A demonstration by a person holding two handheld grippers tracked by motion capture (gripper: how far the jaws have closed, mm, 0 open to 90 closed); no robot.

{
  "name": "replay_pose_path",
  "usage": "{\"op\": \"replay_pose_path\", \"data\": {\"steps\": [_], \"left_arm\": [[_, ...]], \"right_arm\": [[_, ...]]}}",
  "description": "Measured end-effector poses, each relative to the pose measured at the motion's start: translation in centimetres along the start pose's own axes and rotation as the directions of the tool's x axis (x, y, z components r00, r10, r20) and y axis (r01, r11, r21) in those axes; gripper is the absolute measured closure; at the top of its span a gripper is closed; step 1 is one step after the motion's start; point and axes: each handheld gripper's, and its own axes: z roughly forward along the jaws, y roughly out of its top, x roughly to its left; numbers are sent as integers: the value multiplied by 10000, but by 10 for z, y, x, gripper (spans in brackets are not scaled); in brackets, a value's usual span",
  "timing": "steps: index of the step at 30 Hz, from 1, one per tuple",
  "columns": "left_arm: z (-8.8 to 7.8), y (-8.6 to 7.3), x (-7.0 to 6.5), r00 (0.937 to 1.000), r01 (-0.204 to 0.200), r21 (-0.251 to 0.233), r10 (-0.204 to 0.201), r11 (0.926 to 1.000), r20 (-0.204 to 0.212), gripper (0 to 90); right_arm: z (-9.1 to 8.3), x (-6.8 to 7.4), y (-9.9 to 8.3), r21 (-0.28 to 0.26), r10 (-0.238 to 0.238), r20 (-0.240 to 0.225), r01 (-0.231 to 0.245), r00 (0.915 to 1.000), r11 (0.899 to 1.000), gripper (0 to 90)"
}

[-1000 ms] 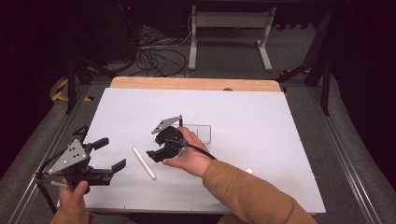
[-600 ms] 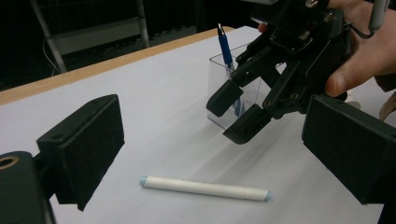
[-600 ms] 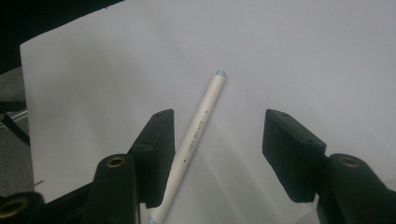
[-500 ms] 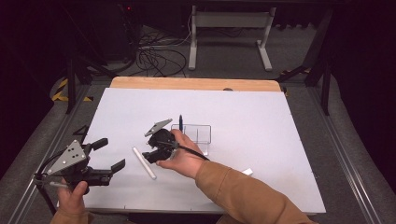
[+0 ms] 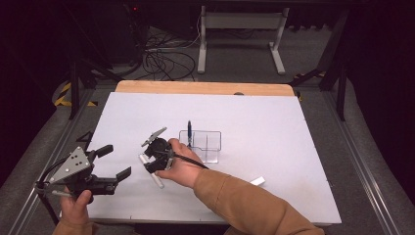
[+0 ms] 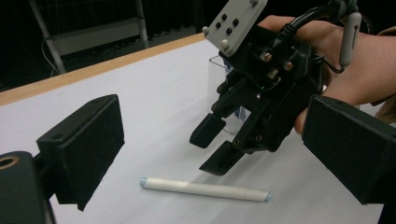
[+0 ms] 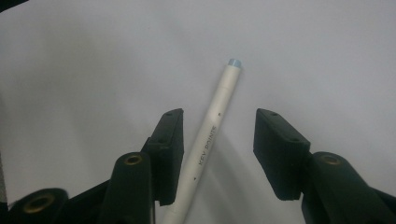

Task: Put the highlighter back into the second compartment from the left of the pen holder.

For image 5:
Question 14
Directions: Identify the bundle of black floor cables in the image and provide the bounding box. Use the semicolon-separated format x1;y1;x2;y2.
140;23;202;82

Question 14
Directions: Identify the wooden table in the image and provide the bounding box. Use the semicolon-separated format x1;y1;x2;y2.
115;80;296;97

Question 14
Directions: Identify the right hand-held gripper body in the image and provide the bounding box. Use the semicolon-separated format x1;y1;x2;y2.
140;126;175;171

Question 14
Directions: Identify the dark cabinet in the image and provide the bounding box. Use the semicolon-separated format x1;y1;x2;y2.
97;3;146;67

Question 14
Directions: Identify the grey metal floor rail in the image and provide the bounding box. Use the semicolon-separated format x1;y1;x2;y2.
321;91;397;235
6;87;99;235

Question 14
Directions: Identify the clear plastic organizer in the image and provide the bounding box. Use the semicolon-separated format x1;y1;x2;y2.
178;129;223;165

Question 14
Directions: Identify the black triangular bracket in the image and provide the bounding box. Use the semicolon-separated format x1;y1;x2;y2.
75;130;94;144

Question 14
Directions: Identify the right hand-held gripper cable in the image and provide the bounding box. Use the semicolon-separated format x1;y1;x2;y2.
153;150;209;170

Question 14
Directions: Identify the blue pen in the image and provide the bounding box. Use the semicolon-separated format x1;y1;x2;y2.
186;119;194;150

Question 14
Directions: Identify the hand-held gripper cable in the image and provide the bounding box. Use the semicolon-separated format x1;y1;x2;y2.
153;150;209;170
33;156;72;226

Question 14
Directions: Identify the white board sheet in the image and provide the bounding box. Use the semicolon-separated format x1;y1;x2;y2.
59;91;343;225

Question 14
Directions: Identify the left hand-held gripper cable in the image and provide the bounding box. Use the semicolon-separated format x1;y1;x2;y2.
33;156;72;226

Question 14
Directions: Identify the person's left hand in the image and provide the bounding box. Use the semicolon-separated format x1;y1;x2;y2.
59;187;94;226

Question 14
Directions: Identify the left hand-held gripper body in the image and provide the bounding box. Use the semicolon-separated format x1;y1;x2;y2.
48;146;118;204

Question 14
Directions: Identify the person's right hand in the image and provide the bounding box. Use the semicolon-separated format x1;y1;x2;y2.
156;137;205;190

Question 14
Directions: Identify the black frame post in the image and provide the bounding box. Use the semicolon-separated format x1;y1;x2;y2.
337;65;347;122
68;60;82;120

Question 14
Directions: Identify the white metal stand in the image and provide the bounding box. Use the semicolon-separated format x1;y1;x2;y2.
197;5;291;75

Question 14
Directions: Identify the long white pen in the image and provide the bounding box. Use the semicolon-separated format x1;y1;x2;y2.
138;154;165;190

